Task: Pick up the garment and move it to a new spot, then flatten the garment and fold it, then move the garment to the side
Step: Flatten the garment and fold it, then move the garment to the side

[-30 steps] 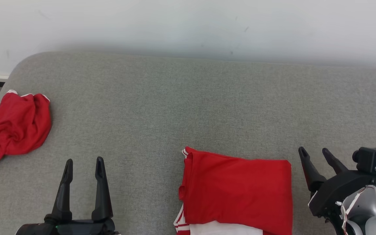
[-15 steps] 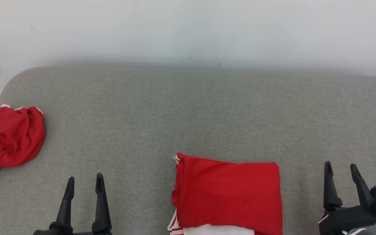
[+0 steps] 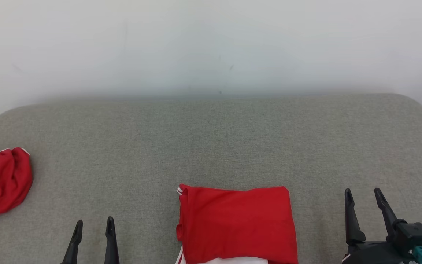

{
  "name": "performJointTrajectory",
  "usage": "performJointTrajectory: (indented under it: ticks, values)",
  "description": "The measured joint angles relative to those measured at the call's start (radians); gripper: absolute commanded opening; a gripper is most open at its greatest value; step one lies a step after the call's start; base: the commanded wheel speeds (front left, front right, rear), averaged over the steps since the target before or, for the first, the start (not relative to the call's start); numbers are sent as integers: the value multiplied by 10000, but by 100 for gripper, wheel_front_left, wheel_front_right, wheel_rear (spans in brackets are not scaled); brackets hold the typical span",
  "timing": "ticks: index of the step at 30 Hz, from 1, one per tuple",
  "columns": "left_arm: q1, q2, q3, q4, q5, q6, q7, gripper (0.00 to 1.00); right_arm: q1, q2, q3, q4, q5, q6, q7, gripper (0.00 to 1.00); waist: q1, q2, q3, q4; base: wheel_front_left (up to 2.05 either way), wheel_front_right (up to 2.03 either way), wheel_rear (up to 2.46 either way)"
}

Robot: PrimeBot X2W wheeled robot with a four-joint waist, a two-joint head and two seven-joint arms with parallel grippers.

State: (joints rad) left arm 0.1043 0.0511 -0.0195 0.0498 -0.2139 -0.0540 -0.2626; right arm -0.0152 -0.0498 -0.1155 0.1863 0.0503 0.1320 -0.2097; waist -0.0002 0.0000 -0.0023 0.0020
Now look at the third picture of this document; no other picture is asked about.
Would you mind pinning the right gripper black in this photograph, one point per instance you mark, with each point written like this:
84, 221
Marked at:
376, 253

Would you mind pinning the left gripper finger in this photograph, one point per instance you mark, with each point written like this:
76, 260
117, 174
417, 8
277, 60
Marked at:
74, 244
111, 245

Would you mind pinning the red shorts white stripe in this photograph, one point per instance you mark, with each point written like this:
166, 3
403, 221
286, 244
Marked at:
2, 179

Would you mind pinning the red basketball jersey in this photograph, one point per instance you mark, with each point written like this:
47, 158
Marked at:
236, 223

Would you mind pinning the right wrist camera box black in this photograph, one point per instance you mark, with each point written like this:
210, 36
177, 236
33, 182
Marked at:
414, 234

